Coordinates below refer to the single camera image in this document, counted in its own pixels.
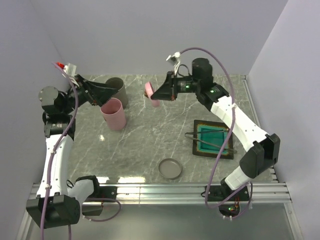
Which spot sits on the metal serving tongs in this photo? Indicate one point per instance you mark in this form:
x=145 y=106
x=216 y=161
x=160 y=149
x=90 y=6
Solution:
x=208 y=140

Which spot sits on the aluminium front rail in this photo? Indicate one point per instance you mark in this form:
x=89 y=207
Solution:
x=189 y=193

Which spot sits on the pink round lid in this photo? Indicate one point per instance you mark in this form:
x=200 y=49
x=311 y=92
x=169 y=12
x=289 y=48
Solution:
x=148 y=92

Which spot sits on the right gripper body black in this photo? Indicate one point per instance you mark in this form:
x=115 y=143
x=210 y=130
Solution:
x=182 y=85

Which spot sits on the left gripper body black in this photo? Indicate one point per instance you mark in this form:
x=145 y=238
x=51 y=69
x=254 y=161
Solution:
x=82 y=89

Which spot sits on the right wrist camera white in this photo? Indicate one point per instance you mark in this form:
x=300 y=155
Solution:
x=175 y=60

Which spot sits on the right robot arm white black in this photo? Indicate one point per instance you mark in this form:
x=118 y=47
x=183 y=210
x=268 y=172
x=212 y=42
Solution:
x=261 y=149

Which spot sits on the square black teal plate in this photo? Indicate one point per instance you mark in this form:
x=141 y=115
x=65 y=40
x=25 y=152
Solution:
x=199 y=125

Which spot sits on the grey cylindrical container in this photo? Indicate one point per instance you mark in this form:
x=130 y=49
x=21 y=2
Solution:
x=118 y=83

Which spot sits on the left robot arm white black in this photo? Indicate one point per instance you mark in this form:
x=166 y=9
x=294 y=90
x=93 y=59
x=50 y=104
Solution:
x=56 y=204

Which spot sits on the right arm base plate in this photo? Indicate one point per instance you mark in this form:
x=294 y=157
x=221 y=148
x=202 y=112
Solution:
x=218 y=193

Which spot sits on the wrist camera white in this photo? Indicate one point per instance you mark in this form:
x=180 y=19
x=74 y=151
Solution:
x=175 y=60
x=68 y=69

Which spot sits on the pink cylindrical container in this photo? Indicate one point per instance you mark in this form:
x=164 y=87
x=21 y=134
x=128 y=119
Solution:
x=113 y=114

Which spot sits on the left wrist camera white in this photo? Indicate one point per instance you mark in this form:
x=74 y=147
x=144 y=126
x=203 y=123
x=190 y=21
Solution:
x=68 y=69

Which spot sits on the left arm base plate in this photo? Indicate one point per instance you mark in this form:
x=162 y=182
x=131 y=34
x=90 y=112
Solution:
x=107 y=192

